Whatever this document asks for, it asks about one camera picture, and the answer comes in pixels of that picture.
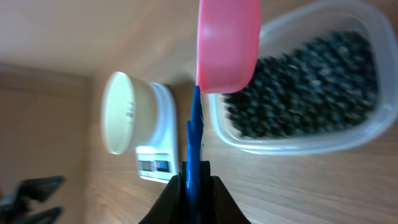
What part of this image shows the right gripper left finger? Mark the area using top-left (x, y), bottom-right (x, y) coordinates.
top-left (139, 174), bottom-right (186, 224)

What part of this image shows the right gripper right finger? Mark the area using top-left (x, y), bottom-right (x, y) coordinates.
top-left (200, 161), bottom-right (251, 224)

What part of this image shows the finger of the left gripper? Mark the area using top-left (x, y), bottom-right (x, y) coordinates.
top-left (9, 207), bottom-right (62, 224)
top-left (1, 175), bottom-right (65, 207)

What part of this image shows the pink scoop blue handle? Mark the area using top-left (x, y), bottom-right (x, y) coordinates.
top-left (185, 0), bottom-right (261, 223)

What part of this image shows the white digital kitchen scale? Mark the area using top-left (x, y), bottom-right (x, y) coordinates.
top-left (136, 83), bottom-right (180, 184)

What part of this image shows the white round bowl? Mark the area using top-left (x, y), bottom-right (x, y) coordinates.
top-left (101, 72), bottom-right (157, 154)

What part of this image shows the black beans pile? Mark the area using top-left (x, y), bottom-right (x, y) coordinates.
top-left (223, 31), bottom-right (378, 139)

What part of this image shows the clear plastic container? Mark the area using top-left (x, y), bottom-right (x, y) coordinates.
top-left (208, 1), bottom-right (397, 156)

